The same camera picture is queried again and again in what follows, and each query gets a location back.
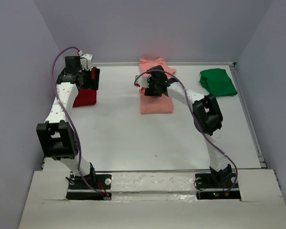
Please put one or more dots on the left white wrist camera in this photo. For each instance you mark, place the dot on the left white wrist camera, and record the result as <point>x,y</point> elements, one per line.
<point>86,61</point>

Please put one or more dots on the white cardboard front cover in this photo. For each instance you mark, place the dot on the white cardboard front cover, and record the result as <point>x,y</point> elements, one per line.
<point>152,200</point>

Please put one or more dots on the red folded t-shirt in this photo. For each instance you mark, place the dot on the red folded t-shirt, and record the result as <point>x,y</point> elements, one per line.
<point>85,97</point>

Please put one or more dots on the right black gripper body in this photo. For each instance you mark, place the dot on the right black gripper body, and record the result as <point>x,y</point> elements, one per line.
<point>150,90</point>

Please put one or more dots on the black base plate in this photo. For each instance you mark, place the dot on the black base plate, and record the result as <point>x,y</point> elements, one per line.
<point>100,189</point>
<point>206,189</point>

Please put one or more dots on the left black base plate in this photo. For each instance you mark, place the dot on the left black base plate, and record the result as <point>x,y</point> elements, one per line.
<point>100,189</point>

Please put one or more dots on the green t-shirt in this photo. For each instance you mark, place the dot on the green t-shirt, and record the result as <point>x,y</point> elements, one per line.
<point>217,82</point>

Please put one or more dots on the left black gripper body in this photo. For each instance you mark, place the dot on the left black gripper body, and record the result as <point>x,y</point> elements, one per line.
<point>86,75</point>

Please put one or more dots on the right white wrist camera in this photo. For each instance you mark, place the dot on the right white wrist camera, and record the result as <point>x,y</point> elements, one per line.
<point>141,81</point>

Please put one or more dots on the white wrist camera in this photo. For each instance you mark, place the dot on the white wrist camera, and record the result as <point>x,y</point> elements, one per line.
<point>141,81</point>
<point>86,61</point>

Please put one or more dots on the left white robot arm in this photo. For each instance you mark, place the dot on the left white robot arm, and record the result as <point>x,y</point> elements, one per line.
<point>57,135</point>

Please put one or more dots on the pink t-shirt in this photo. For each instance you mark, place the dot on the pink t-shirt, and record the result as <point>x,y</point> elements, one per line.
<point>155,105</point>

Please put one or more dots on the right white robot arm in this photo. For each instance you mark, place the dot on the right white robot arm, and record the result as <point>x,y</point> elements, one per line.
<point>206,115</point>

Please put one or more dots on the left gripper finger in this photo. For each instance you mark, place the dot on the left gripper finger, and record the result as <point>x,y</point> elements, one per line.
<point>95,78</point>
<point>89,86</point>

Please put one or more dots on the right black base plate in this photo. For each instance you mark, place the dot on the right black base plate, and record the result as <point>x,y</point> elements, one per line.
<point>206,189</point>

